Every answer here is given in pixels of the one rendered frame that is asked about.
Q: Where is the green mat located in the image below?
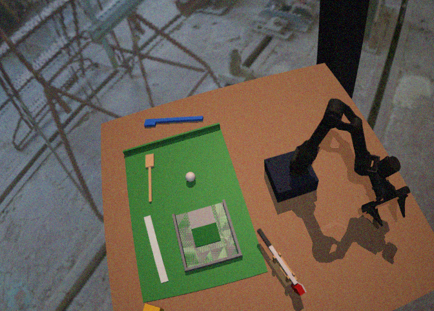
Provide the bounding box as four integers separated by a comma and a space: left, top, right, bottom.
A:
125, 128, 268, 303

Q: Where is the white flat bar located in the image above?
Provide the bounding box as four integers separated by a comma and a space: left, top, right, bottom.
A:
144, 215, 169, 283

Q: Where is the white golf ball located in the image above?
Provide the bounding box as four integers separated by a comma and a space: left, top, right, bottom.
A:
185, 172, 195, 182

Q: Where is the yellow rectangular block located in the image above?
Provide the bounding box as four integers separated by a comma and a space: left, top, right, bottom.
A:
143, 303, 164, 311

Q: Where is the blue l-shaped bar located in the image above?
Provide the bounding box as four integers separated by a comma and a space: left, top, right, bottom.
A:
144, 116, 203, 127

